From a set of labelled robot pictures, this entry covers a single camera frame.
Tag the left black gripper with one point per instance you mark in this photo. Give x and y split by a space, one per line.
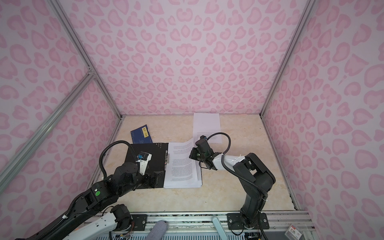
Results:
150 182

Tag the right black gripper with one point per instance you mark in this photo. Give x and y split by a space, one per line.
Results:
192 154

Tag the paper sheet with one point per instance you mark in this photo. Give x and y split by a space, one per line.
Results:
181 171
205 124

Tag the red folder black inside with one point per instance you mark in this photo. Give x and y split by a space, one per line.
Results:
152 160

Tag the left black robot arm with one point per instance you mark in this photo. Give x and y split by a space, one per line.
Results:
98 197

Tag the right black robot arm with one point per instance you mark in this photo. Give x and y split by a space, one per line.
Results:
256 179

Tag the blue booklet yellow label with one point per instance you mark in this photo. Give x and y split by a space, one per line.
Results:
141 135

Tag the red white label box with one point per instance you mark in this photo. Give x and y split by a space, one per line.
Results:
293 233

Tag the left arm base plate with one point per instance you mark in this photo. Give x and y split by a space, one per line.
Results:
136 222

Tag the grey foam roller handle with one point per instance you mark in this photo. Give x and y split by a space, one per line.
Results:
158 231

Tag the light blue tool handle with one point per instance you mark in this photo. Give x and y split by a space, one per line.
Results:
220 229

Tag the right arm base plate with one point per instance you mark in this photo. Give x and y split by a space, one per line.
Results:
236 221

